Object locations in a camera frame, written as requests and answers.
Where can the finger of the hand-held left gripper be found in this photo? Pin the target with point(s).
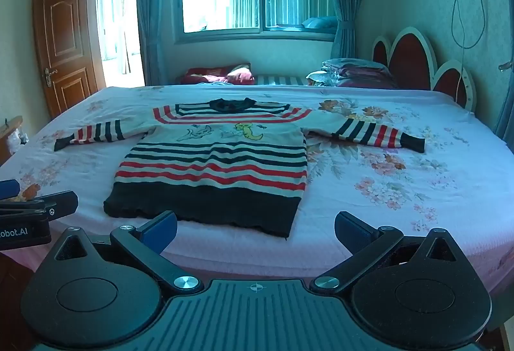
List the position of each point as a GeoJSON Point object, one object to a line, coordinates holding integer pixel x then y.
{"type": "Point", "coordinates": [60, 202]}
{"type": "Point", "coordinates": [9, 189]}

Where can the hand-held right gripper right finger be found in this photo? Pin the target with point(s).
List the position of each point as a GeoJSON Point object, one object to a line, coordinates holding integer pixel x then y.
{"type": "Point", "coordinates": [353, 232]}

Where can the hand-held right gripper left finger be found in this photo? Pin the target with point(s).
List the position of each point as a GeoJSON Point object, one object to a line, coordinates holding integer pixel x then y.
{"type": "Point", "coordinates": [160, 231]}

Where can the striped knit sweater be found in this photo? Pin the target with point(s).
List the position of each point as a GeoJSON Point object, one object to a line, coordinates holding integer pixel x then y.
{"type": "Point", "coordinates": [209, 158]}

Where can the wooden furniture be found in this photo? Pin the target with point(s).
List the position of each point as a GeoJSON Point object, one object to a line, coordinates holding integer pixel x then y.
{"type": "Point", "coordinates": [10, 134]}

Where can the bed with floral sheet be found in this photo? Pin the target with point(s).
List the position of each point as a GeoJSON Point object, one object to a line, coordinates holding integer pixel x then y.
{"type": "Point", "coordinates": [401, 190]}

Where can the brown wooden door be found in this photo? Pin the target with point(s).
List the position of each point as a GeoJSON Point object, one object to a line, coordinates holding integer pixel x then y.
{"type": "Point", "coordinates": [64, 49]}

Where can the folded floral quilt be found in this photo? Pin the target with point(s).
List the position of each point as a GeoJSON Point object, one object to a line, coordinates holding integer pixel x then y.
{"type": "Point", "coordinates": [319, 77]}

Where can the folded maroon and grey quilts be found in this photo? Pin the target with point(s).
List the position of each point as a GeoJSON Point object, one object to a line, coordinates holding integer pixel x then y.
{"type": "Point", "coordinates": [361, 71]}

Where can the striped mattress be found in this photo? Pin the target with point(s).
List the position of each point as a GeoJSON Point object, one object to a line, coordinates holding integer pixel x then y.
{"type": "Point", "coordinates": [281, 80]}

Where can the red pillow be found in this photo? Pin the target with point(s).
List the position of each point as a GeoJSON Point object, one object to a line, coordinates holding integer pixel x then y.
{"type": "Point", "coordinates": [241, 75]}

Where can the blue cushion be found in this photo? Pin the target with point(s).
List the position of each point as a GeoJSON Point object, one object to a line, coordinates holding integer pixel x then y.
{"type": "Point", "coordinates": [319, 22]}

